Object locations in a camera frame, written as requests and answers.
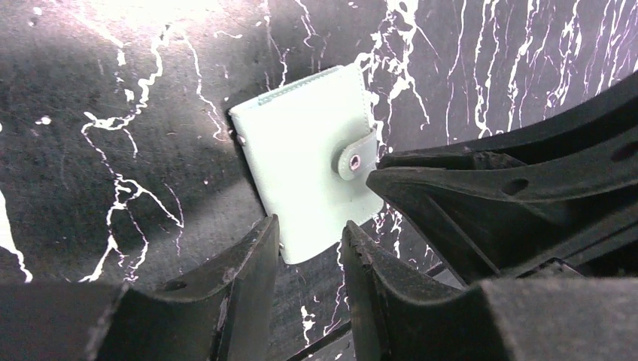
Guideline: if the mint green card holder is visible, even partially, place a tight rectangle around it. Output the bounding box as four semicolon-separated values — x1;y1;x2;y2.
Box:
229;63;384;265

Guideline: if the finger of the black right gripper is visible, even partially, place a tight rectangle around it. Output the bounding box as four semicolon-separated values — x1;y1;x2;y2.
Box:
366;74;637;284

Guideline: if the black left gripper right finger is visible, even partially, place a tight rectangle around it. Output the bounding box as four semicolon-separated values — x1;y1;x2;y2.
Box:
342;221;637;360

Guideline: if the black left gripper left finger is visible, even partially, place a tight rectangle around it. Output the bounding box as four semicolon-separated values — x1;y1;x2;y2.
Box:
1;215;279;360

